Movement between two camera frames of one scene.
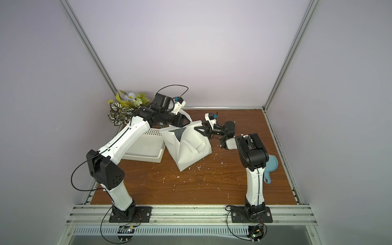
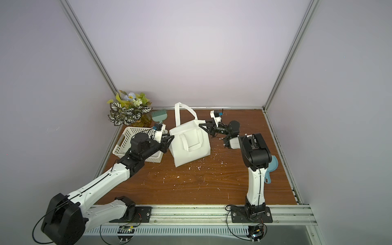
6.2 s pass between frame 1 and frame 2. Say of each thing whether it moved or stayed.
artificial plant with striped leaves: stayed
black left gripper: moved
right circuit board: stayed
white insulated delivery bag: stayed
